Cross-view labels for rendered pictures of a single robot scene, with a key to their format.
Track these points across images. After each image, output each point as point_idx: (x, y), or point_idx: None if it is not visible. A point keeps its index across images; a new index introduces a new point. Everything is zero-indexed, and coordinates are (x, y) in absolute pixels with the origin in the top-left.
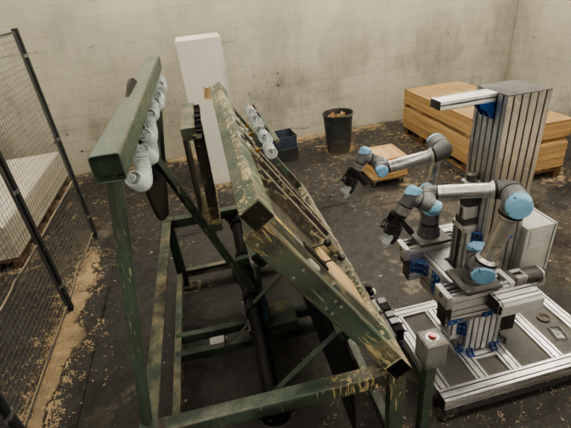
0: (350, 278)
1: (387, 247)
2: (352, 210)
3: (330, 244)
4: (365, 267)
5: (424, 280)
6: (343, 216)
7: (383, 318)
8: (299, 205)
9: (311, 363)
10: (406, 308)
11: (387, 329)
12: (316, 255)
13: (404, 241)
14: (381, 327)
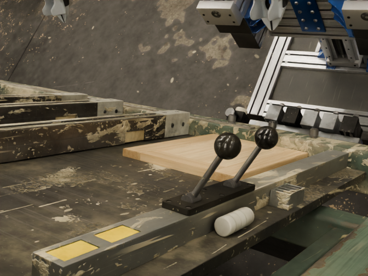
0: (208, 133)
1: (280, 21)
2: (46, 41)
3: (240, 140)
4: (144, 88)
5: (279, 26)
6: (45, 58)
7: (308, 133)
8: (7, 113)
9: (235, 269)
10: (259, 85)
11: (357, 145)
12: (211, 191)
13: (208, 0)
14: (357, 156)
